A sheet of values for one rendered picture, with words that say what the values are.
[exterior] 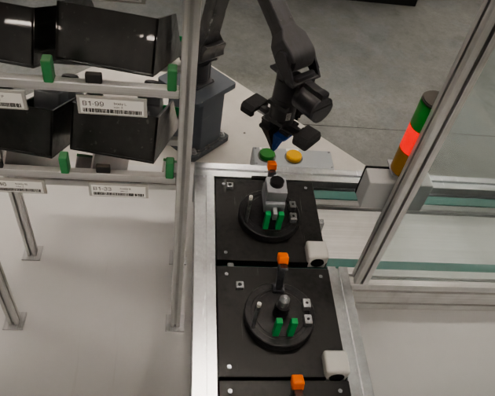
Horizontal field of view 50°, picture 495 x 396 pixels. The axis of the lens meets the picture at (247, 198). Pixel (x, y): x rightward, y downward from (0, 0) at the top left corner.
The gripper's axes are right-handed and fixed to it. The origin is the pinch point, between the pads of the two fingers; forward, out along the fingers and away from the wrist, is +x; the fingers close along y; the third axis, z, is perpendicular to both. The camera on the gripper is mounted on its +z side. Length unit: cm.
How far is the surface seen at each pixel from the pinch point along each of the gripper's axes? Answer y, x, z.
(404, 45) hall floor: 62, 106, 258
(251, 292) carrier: -18.9, 11.0, -29.1
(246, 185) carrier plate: 1.8, 12.6, -5.9
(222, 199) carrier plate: 2.7, 12.6, -13.4
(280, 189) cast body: -10.1, 1.1, -11.0
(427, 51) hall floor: 47, 106, 265
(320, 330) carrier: -33.4, 12.8, -25.1
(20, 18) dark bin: 11, -42, -50
